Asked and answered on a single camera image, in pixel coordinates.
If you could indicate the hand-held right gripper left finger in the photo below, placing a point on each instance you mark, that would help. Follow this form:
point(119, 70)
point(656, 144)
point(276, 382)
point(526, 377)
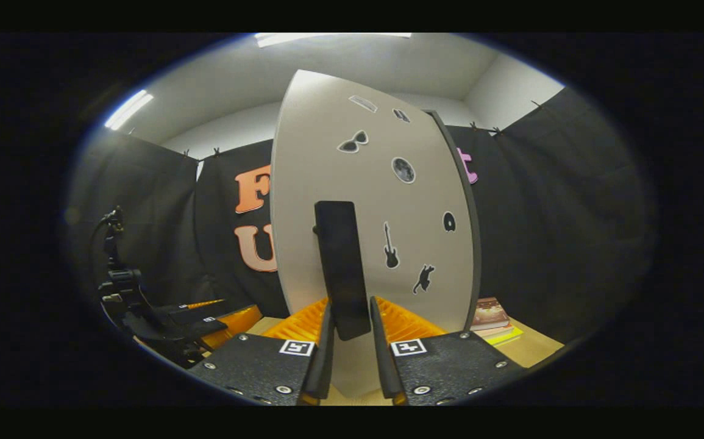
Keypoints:
point(254, 366)

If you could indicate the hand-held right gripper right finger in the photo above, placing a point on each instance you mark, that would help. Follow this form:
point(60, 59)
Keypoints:
point(449, 366)

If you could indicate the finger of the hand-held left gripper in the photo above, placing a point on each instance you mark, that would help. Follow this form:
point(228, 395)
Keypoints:
point(236, 320)
point(193, 312)

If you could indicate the beige cabinet door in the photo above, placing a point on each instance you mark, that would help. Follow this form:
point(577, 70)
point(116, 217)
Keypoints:
point(327, 152)

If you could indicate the stack of books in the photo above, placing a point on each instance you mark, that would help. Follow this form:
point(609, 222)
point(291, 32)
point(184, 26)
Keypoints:
point(490, 317)

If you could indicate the long ceiling light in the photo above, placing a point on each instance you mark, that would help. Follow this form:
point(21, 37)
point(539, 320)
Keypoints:
point(127, 110)

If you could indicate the black backdrop cloth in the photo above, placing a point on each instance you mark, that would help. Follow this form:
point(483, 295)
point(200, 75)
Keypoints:
point(571, 213)

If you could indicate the wide ceiling light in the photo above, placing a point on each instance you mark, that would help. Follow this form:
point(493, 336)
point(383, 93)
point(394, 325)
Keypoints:
point(327, 38)

